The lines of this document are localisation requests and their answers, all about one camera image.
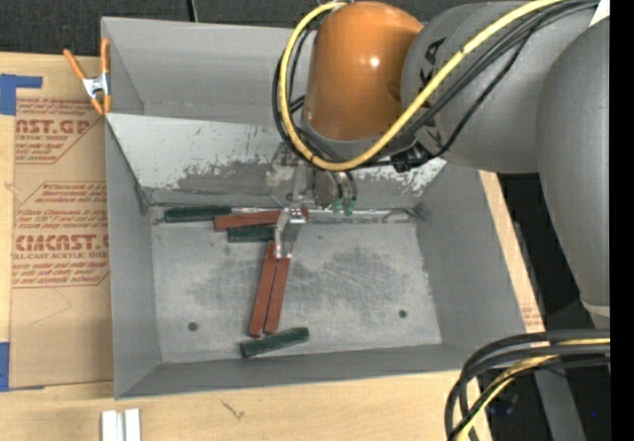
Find grey metal bin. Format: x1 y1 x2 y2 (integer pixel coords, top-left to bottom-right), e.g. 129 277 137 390
100 16 529 401

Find red-brown flat block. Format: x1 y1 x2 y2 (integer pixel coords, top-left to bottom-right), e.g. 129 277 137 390
247 240 278 338
263 254 294 337
213 208 310 233

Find black cylinder on white bracket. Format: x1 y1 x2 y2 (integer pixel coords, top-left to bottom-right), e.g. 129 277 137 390
389 145 431 171

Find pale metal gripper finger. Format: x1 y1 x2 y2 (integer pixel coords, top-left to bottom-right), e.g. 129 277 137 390
273 209 289 260
283 205 305 261

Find brown cardboard board, red print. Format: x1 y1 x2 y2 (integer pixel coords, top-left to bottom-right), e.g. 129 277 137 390
0 51 548 391

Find dark green flat block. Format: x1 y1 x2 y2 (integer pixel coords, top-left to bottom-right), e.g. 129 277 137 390
227 225 277 244
239 326 311 359
163 204 234 224

